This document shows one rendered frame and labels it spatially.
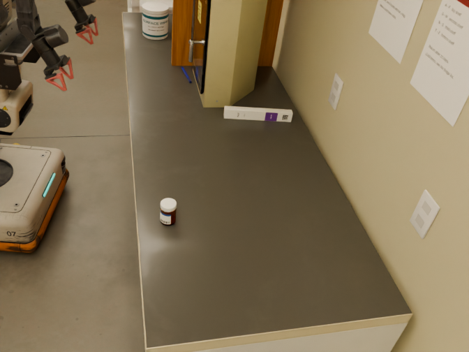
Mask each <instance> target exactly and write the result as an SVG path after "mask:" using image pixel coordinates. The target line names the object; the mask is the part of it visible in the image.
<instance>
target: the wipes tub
mask: <svg viewBox="0 0 469 352"><path fill-rule="evenodd" d="M168 9H169V7H168V5H166V4H164V3H161V2H156V1H150V2H146V3H144V4H142V34H143V36H144V37H146V38H148V39H152V40H162V39H164V38H166V37H168Z"/></svg>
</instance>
